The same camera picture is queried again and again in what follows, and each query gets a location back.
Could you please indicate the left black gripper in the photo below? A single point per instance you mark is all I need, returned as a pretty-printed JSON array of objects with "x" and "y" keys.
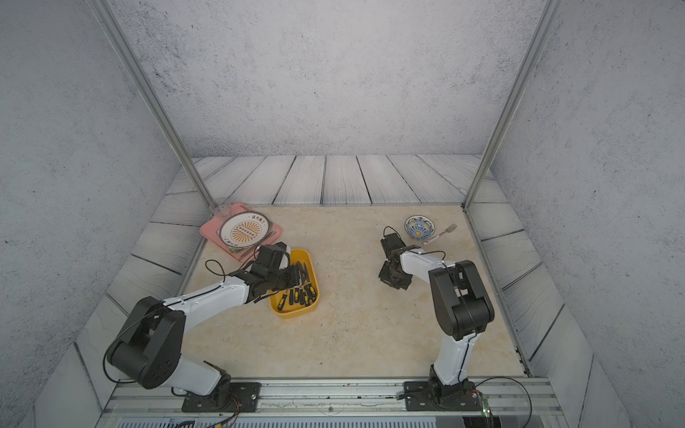
[{"x": 295, "y": 272}]

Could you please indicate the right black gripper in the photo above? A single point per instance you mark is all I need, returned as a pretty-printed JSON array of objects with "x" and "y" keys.
[{"x": 383, "y": 277}]

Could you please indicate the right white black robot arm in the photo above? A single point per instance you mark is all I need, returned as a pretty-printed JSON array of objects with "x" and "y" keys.
[{"x": 463, "y": 308}]

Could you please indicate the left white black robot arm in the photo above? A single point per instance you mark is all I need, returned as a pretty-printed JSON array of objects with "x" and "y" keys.
[{"x": 148, "y": 349}]

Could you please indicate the yellow plastic storage box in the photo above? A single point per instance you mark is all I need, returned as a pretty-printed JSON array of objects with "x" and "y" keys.
[{"x": 296, "y": 310}]

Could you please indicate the blue patterned small bowl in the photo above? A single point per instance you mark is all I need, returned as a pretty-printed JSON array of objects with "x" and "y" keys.
[{"x": 419, "y": 227}]

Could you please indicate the white plate orange sunburst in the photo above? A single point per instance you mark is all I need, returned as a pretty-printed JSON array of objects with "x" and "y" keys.
[{"x": 244, "y": 229}]

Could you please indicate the pink square tray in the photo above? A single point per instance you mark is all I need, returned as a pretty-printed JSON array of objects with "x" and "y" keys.
[{"x": 210, "y": 231}]

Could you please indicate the silver fork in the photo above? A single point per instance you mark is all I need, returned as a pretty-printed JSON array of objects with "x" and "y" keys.
[{"x": 448, "y": 230}]

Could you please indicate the clear drinking glass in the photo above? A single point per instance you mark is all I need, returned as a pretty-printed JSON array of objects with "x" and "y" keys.
[{"x": 224, "y": 207}]

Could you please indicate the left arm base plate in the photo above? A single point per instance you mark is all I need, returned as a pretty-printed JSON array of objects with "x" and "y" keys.
[{"x": 227, "y": 398}]

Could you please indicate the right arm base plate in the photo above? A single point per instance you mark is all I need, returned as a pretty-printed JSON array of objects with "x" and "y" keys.
[{"x": 431, "y": 395}]

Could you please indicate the aluminium mounting rail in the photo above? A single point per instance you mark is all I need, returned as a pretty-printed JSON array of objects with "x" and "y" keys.
[{"x": 344, "y": 402}]

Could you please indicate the left aluminium frame post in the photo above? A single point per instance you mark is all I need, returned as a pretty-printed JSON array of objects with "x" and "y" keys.
[{"x": 123, "y": 50}]

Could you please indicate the aluminium frame post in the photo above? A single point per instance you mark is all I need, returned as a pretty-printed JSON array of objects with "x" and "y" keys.
[
  {"x": 123, "y": 50},
  {"x": 532, "y": 56}
]

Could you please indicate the right aluminium frame post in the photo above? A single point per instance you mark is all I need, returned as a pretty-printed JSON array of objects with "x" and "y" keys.
[{"x": 532, "y": 56}]

